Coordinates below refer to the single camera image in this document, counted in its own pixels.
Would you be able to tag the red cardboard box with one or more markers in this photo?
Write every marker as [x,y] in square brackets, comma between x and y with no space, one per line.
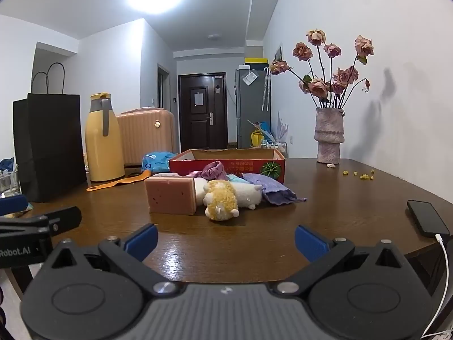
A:
[247,166]

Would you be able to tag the dark brown entrance door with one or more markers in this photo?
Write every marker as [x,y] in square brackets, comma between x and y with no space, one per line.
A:
[201,124]

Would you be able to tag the black smartphone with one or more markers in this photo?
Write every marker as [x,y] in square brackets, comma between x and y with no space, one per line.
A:
[426,217]

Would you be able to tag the yellow plush hamster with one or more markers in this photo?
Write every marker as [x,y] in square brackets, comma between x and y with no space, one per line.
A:
[221,198]

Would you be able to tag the pink sponge block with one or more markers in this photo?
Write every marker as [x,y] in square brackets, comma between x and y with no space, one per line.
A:
[170,194]

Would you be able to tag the scattered yellow crumbs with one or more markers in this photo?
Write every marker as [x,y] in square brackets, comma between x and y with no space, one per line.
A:
[362,176]

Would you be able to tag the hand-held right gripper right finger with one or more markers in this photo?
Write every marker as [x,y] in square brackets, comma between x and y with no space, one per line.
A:
[311,243]

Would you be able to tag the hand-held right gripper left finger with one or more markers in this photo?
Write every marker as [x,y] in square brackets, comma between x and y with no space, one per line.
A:
[141,241]

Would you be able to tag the pile of colourful clutter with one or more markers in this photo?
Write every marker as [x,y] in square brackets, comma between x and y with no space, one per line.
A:
[276,134]

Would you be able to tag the light blue cloth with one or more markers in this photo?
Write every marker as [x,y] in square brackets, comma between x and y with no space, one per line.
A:
[235,178]

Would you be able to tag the yellow thermos jug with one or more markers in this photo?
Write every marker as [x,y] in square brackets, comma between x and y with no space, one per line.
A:
[102,148]

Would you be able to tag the mauve cloth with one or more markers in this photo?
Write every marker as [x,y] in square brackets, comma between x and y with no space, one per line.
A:
[216,170]

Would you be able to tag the blue wet wipes pack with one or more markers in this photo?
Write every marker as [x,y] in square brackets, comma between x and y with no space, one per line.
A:
[155,161]

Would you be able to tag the white folded umbrella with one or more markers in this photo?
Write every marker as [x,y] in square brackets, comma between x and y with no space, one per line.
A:
[265,92]

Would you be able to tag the dried pink rose bouquet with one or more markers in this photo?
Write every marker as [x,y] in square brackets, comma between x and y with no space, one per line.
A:
[318,86]

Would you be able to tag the yellow box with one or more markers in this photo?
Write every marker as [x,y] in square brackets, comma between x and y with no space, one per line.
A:
[255,60]

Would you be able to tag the pink suitcase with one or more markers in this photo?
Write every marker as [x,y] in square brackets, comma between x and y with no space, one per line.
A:
[145,138]

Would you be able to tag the glass jar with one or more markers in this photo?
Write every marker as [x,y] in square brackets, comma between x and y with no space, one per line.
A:
[9,182]

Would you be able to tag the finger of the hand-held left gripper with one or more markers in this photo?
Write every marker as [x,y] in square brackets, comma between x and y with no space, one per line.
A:
[63,217]
[12,205]

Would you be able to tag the black paper bag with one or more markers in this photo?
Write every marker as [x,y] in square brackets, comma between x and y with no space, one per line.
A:
[46,141]

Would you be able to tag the grey refrigerator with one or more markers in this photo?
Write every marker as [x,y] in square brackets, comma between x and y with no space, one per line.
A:
[247,106]

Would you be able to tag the white plush toy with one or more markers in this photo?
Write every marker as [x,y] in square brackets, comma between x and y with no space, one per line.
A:
[246,193]

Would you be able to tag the grey interior door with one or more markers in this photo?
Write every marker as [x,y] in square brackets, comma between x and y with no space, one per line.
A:
[164,88]

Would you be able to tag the purple cloth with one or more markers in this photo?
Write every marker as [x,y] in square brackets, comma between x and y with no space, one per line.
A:
[269,187]

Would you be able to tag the yellow bucket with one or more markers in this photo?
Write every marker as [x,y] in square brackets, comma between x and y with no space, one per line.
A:
[257,139]

